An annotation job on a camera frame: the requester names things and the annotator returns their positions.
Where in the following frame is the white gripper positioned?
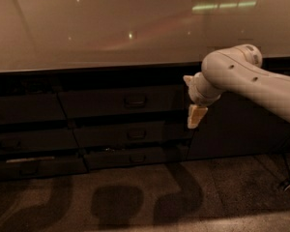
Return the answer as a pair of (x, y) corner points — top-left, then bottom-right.
(183, 75), (221, 129)

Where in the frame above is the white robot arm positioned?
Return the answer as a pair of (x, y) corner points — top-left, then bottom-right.
(183, 44), (290, 129)

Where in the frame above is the dark cabinet door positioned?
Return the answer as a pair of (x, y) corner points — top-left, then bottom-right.
(188, 93), (290, 160)

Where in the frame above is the dark drawer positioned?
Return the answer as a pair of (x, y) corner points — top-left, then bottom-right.
(0, 156), (87, 181)
(0, 130), (77, 155)
(59, 85), (184, 118)
(84, 144), (189, 170)
(73, 121), (192, 147)
(0, 94), (65, 125)

